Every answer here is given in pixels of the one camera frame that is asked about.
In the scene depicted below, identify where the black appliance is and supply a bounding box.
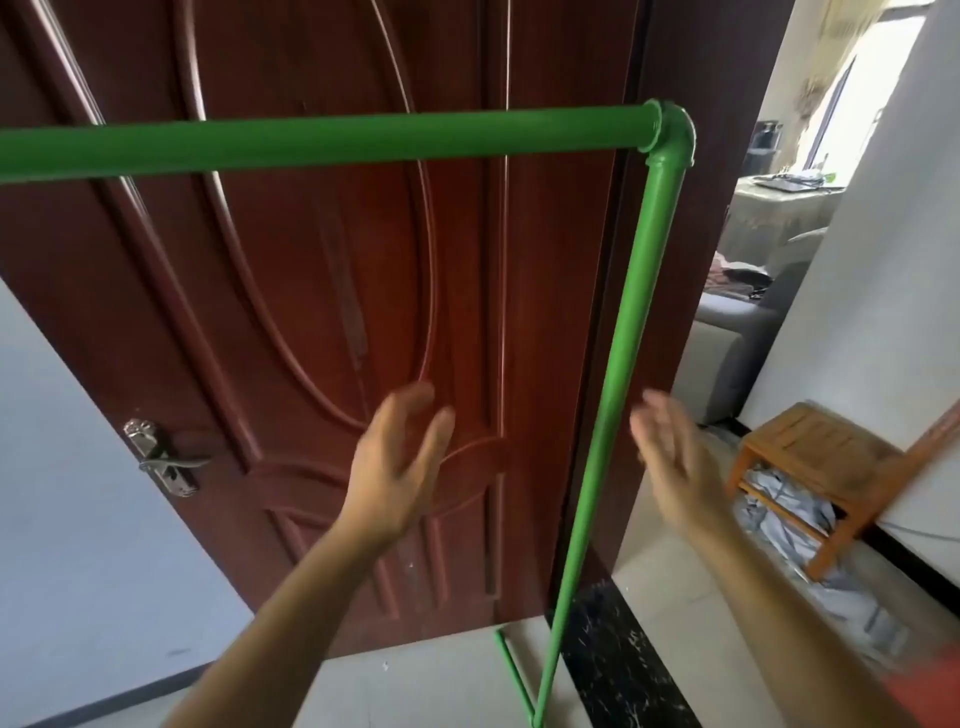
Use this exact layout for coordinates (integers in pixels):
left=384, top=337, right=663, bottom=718
left=752, top=120, right=782, bottom=173

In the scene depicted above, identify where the person's left forearm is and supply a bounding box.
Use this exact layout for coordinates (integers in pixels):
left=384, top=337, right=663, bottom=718
left=163, top=521, right=395, bottom=728

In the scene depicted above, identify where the person's right hand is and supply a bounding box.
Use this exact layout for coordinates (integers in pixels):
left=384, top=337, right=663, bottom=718
left=628, top=387, right=741, bottom=538

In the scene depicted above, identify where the beige patterned curtain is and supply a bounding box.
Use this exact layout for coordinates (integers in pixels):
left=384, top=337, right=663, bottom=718
left=795, top=0, right=888, bottom=175

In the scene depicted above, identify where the green pipe clothes rack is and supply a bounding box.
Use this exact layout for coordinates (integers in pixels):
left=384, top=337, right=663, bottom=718
left=0, top=99, right=697, bottom=728

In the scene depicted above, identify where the white flat device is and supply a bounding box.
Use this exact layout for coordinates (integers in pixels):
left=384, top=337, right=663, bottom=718
left=752, top=171, right=834, bottom=193

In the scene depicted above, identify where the table with pale tablecloth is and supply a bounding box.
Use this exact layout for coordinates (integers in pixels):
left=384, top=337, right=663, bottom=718
left=720, top=174, right=846, bottom=265

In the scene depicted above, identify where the grey sofa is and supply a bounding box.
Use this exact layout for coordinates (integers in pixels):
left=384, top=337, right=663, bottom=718
left=671, top=225, right=831, bottom=429

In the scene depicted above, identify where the small wooden stool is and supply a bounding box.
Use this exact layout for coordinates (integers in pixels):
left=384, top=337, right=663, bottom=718
left=726, top=401, right=913, bottom=583

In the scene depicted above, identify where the crumpled grey cloth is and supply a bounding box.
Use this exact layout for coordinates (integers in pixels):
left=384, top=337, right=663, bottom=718
left=731, top=461, right=912, bottom=655

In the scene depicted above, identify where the dark clothes pile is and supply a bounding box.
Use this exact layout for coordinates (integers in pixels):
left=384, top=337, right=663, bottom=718
left=705, top=251, right=774, bottom=302

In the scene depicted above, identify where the dark brown door frame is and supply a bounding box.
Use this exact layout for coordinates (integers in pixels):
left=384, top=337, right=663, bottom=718
left=551, top=0, right=796, bottom=601

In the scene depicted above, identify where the person's left hand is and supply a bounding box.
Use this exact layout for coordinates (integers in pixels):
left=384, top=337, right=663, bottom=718
left=339, top=381, right=458, bottom=554

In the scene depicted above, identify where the brown wooden door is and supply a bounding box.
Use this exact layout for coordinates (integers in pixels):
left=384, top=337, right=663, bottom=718
left=0, top=0, right=655, bottom=661

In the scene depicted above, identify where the red sleeve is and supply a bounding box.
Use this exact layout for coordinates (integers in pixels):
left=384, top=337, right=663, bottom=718
left=881, top=645, right=960, bottom=728

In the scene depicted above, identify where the silver door handle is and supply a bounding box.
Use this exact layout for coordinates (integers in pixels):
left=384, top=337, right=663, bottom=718
left=123, top=418, right=212, bottom=499

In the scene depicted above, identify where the person's right forearm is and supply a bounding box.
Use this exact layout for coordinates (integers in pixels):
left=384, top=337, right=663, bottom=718
left=686, top=516, right=927, bottom=728

